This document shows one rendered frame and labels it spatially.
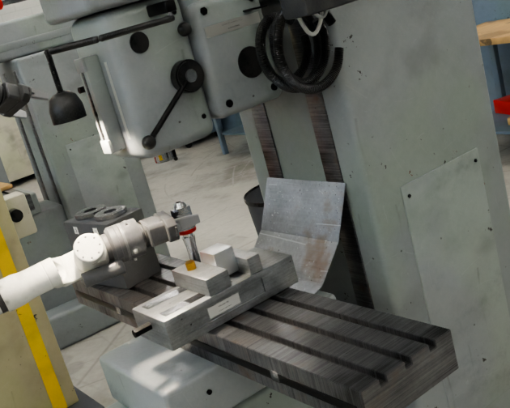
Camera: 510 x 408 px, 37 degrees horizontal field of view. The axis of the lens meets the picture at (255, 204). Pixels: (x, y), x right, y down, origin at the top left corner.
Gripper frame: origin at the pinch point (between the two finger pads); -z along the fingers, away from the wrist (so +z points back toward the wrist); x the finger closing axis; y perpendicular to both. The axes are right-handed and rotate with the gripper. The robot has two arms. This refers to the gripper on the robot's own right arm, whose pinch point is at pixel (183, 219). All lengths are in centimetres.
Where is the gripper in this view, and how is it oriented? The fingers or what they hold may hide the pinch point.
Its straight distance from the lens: 180.1
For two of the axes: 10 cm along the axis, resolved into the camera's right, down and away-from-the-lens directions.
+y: 2.5, 9.3, 2.6
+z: -8.9, 3.3, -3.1
